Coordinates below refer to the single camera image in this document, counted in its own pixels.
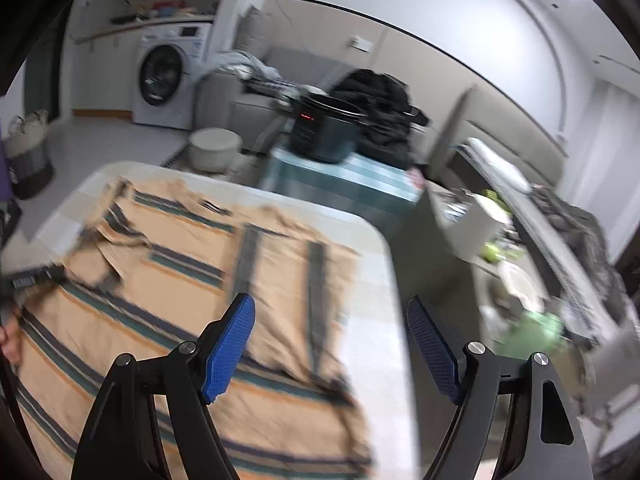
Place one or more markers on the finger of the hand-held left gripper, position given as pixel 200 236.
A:
pixel 57 275

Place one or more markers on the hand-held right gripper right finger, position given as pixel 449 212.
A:
pixel 432 355

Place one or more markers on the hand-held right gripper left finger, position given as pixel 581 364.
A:
pixel 227 350

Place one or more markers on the striped orange towel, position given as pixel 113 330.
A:
pixel 150 300

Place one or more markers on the grey sofa with clothes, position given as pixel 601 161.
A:
pixel 240 62

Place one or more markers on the person's left hand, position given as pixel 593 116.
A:
pixel 10 340

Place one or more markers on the beige checked tablecloth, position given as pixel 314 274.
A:
pixel 380 310

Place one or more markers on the grey side table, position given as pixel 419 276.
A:
pixel 440 260

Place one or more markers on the green kettle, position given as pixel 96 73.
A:
pixel 532 335

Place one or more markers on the purple cloth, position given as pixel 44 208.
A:
pixel 4 170

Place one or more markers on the dark laundry basket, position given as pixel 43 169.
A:
pixel 30 160

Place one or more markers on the white box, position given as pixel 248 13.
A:
pixel 487 225

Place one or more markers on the grey blanket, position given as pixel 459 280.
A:
pixel 585 240

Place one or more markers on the teal striped cloth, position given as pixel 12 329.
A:
pixel 350 180

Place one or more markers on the white pillow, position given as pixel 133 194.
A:
pixel 500 162

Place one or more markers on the white laundry cabinet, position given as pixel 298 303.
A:
pixel 100 75

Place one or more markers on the white washing machine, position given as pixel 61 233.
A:
pixel 170 70

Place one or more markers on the black electric cooker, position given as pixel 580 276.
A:
pixel 320 135

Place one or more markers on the beige upholstered headboard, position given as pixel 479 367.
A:
pixel 510 130

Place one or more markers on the grey leather sofa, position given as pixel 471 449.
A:
pixel 250 110

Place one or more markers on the houndstooth cloth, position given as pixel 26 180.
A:
pixel 272 87

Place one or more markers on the white wall outlet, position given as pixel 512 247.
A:
pixel 360 43

